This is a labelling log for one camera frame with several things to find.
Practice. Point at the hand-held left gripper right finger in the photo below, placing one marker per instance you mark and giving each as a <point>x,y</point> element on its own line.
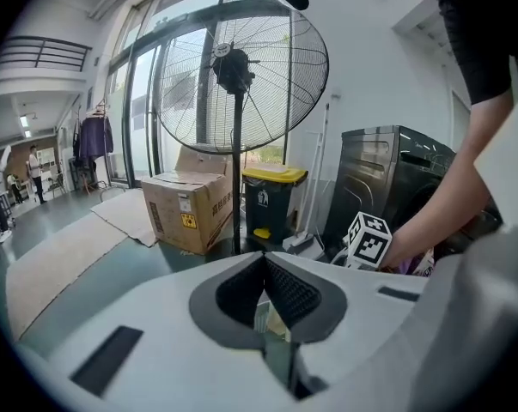
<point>391,350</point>

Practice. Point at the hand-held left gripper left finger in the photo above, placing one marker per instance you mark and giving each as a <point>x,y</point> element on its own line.
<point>164,350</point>

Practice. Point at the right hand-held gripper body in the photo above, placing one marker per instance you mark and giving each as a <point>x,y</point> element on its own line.
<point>370,243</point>

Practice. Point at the black washing machine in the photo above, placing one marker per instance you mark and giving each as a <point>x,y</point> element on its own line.
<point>370,174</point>

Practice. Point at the beige clothes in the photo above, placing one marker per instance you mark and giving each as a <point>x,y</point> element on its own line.
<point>280,325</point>

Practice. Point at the person's left forearm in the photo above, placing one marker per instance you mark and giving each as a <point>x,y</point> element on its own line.
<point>452,195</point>

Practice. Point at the clothes rack with dark clothes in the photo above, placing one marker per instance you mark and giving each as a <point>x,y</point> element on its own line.
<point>93,140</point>

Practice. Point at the white mop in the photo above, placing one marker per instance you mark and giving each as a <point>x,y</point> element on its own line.
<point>303,240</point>

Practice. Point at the yellow lid trash bin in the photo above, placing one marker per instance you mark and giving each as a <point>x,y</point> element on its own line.
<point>269,200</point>

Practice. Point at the brown cardboard floor sheet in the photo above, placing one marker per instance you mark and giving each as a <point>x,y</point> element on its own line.
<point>125,213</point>
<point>56,268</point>

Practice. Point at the brown cardboard box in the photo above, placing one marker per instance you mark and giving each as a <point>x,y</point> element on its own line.
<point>177,213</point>

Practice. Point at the person's black printed t-shirt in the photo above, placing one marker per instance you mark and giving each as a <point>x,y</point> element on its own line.
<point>473,32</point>

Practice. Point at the black balcony railing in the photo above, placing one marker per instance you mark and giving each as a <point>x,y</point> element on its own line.
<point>44,54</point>

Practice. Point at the black pedestal fan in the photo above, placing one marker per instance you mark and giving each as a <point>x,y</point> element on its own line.
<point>237,71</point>

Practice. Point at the glass door with black frame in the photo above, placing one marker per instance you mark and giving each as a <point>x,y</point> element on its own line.
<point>140,122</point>

